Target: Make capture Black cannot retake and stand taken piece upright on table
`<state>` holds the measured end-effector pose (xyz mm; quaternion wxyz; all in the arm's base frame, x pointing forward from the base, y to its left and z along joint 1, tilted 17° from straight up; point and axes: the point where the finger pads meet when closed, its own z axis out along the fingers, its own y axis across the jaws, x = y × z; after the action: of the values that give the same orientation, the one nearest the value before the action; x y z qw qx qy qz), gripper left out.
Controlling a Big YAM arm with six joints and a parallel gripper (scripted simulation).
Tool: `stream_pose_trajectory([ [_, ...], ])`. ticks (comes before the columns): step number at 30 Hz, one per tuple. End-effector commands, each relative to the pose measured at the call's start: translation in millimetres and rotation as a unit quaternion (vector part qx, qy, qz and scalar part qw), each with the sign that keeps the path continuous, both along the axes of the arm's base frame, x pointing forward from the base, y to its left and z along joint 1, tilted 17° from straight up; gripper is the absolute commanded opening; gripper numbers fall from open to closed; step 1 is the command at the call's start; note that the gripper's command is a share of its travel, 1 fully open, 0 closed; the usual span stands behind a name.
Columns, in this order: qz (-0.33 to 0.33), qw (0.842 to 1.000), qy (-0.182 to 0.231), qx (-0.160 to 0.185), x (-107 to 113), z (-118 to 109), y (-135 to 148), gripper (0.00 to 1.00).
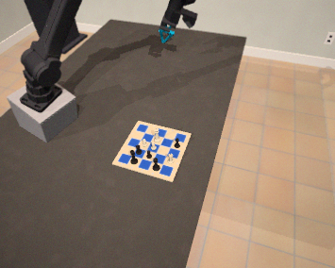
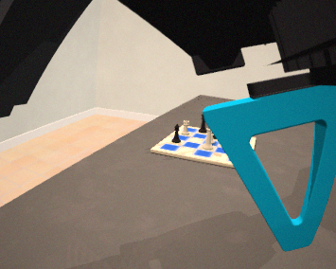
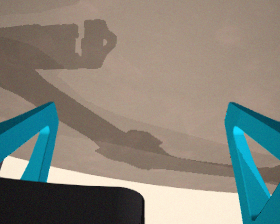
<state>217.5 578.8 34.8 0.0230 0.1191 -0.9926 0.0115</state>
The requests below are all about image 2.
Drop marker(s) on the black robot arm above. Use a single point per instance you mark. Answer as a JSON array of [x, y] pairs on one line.
[[23, 56]]

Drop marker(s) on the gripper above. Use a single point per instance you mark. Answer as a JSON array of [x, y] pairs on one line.
[[305, 33]]

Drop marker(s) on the blue and cream chessboard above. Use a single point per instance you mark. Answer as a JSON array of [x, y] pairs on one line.
[[191, 147]]

